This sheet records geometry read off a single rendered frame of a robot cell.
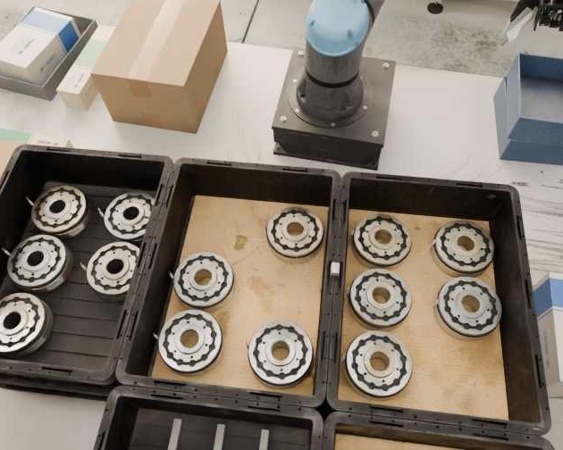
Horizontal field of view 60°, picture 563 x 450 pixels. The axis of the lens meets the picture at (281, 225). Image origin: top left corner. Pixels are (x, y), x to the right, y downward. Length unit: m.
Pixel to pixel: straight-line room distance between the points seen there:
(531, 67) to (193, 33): 0.79
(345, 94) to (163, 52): 0.43
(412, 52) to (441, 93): 1.20
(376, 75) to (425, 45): 1.39
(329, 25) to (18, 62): 0.80
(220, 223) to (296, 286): 0.19
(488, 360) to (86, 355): 0.66
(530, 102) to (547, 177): 0.18
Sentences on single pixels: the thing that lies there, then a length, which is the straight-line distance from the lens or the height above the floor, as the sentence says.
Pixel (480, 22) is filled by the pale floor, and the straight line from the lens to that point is 2.79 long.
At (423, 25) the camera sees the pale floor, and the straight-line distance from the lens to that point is 2.70.
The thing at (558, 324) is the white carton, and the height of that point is 0.79.
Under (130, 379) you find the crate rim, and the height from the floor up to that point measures 0.93.
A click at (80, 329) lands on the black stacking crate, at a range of 0.91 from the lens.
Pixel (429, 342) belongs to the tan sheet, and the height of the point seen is 0.83.
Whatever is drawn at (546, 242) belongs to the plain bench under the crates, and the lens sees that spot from 1.17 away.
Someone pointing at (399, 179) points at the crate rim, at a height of 0.92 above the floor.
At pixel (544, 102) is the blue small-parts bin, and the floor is 0.77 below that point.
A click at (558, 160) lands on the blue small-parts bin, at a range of 1.29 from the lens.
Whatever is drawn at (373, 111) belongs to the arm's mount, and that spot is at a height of 0.80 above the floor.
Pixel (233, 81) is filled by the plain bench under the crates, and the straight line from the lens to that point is 1.34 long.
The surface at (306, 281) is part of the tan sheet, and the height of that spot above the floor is 0.83.
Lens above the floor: 1.63
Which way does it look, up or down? 61 degrees down
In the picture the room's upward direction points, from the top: 3 degrees counter-clockwise
